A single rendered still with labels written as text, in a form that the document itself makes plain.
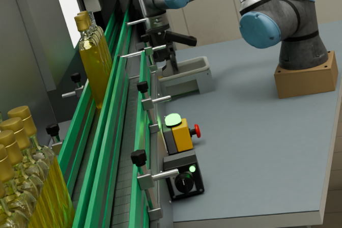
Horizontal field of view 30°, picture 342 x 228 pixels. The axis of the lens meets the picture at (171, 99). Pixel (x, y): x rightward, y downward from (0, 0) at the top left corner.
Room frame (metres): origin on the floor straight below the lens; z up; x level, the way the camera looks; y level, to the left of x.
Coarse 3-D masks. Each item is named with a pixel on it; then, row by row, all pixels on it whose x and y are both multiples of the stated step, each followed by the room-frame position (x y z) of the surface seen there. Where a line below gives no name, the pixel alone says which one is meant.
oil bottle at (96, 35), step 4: (92, 36) 1.91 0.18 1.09; (96, 36) 1.91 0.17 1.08; (100, 40) 1.93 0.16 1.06; (100, 44) 1.90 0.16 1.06; (100, 48) 1.90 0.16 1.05; (104, 52) 1.94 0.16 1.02; (104, 56) 1.91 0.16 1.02; (104, 60) 1.90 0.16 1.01; (108, 68) 1.92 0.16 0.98; (108, 72) 1.90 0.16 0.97
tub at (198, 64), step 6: (186, 60) 2.30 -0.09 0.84; (192, 60) 2.29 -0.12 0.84; (198, 60) 2.29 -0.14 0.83; (204, 60) 2.24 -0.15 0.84; (180, 66) 2.30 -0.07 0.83; (186, 66) 2.29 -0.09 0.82; (192, 66) 2.29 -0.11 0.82; (198, 66) 2.29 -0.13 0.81; (204, 66) 2.28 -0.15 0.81; (180, 72) 2.29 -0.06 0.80; (186, 72) 2.14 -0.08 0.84; (192, 72) 2.13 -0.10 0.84; (162, 78) 2.14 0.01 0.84; (168, 78) 2.14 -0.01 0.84; (174, 78) 2.15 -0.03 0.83
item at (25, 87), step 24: (0, 0) 1.66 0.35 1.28; (0, 24) 1.58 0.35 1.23; (0, 48) 1.52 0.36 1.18; (24, 48) 1.74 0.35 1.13; (0, 72) 1.45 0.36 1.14; (24, 72) 1.65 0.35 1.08; (72, 72) 2.28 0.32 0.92; (0, 96) 1.39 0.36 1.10; (24, 96) 1.58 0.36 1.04; (48, 96) 1.82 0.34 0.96; (72, 96) 2.15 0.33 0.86; (48, 120) 1.73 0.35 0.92; (48, 144) 1.65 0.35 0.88
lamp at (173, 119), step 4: (168, 116) 1.68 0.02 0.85; (172, 116) 1.67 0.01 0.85; (176, 116) 1.67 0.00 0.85; (168, 120) 1.66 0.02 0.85; (172, 120) 1.66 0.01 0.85; (176, 120) 1.66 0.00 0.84; (180, 120) 1.67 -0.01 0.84; (168, 124) 1.66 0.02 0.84; (172, 124) 1.66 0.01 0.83; (176, 124) 1.66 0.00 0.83; (180, 124) 1.67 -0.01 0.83
